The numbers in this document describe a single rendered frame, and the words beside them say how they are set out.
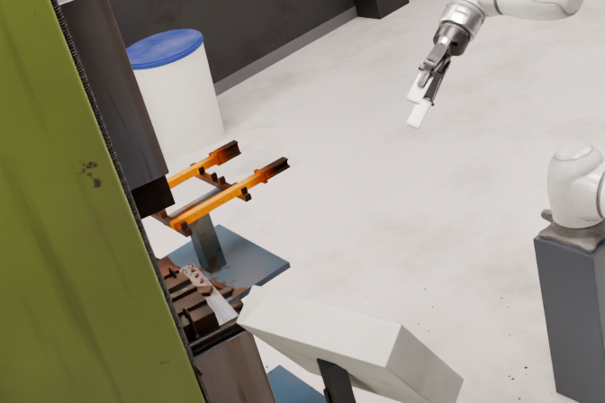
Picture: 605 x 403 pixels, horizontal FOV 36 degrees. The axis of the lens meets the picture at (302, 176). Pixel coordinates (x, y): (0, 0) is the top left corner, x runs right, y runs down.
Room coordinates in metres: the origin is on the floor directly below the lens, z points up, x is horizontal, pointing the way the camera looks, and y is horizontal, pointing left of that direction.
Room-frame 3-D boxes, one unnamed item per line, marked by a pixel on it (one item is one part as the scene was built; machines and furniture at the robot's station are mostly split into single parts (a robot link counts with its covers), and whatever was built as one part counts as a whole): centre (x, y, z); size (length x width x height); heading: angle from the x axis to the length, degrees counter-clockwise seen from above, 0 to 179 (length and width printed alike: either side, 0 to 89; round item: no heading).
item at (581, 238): (2.26, -0.72, 0.63); 0.22 x 0.18 x 0.06; 35
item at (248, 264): (2.49, 0.34, 0.66); 0.40 x 0.30 x 0.02; 30
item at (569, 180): (2.23, -0.74, 0.77); 0.18 x 0.16 x 0.22; 40
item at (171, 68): (5.00, 0.56, 0.29); 0.48 x 0.48 x 0.58
